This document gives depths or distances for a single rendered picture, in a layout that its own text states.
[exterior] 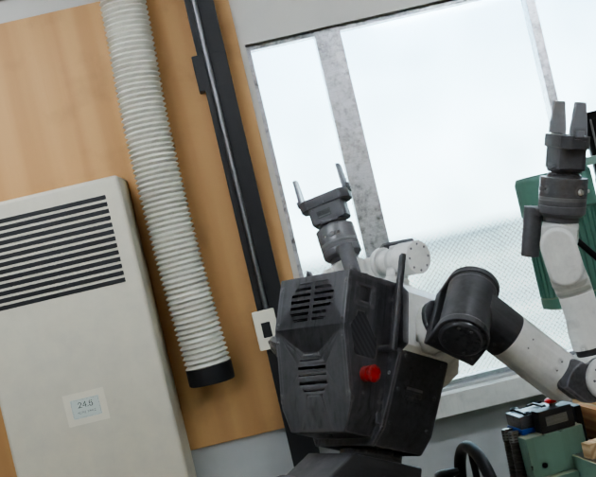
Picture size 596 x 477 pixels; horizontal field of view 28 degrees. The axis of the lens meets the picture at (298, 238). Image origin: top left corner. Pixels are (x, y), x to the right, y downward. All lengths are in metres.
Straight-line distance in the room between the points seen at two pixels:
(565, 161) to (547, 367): 0.37
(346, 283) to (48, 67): 2.16
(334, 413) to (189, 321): 1.74
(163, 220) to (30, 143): 0.55
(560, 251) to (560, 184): 0.12
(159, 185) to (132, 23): 0.53
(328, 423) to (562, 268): 0.51
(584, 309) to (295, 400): 0.56
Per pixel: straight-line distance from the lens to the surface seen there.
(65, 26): 4.11
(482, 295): 2.13
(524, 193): 2.75
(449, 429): 4.13
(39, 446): 3.83
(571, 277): 2.22
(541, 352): 2.19
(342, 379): 2.12
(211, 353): 3.85
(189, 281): 3.84
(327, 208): 2.68
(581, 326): 2.26
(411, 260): 2.31
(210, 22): 4.00
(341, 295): 2.13
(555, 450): 2.66
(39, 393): 3.81
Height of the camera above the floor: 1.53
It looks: 1 degrees down
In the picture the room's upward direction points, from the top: 13 degrees counter-clockwise
